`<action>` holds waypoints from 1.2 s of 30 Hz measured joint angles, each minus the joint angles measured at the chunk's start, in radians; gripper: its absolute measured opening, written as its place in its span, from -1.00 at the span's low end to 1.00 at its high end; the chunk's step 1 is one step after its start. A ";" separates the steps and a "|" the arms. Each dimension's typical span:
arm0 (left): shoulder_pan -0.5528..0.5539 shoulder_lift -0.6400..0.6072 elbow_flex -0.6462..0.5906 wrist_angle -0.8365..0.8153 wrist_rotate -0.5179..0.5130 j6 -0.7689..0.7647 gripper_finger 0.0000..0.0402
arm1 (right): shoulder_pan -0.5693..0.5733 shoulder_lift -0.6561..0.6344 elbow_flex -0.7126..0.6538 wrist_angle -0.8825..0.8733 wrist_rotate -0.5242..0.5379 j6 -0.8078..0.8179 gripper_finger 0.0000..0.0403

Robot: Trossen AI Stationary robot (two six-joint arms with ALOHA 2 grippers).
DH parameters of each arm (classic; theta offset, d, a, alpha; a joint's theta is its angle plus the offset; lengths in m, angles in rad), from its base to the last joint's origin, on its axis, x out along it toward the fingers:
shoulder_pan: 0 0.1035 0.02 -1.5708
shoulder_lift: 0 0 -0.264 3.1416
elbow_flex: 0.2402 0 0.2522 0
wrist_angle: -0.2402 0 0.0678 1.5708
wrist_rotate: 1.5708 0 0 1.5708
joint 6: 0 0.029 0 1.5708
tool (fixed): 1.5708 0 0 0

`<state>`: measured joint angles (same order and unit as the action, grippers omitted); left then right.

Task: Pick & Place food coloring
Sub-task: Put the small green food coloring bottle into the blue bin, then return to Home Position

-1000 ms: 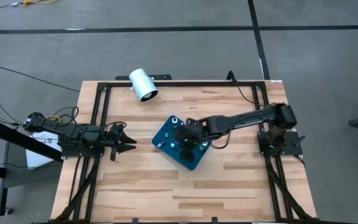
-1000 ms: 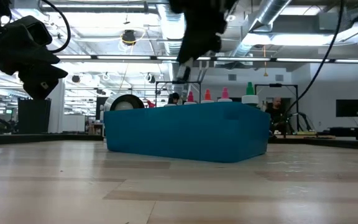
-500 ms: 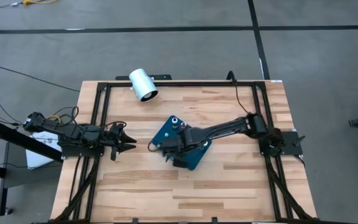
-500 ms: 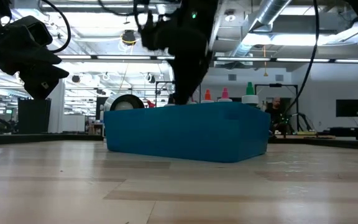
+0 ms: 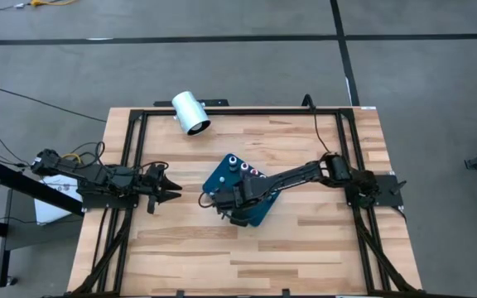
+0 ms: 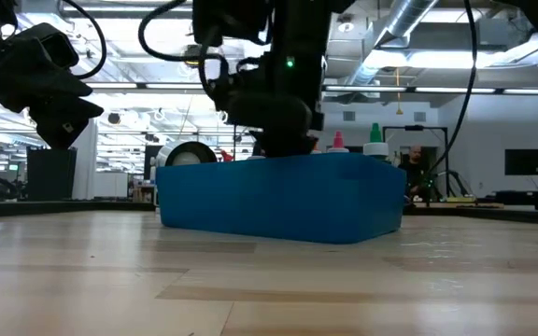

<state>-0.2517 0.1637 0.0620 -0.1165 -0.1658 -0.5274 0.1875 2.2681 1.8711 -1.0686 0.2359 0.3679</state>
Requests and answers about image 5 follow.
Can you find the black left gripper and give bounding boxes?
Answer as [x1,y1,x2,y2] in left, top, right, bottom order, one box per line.
[140,162,183,215]

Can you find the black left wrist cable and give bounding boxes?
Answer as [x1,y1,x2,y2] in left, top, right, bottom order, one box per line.
[70,141,170,171]

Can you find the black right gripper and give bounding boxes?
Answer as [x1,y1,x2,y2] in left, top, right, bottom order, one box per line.
[211,178,273,221]

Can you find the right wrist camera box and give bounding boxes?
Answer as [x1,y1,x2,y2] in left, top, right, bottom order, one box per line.
[229,212,261,228]

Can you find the white paper sheet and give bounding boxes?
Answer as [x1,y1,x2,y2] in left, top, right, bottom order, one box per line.
[34,174,84,225]

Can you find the black power strip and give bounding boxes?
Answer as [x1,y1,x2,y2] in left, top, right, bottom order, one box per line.
[152,99,230,108]

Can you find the blue plastic bin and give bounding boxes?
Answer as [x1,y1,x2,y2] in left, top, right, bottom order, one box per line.
[201,152,283,228]

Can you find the yellow floor cable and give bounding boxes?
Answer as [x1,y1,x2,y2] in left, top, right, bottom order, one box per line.
[13,0,79,8]

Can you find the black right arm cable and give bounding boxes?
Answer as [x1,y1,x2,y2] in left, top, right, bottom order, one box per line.
[301,94,335,159]

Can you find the black aluminium table frame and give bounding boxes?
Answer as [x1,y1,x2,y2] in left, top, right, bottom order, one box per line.
[70,107,422,297]

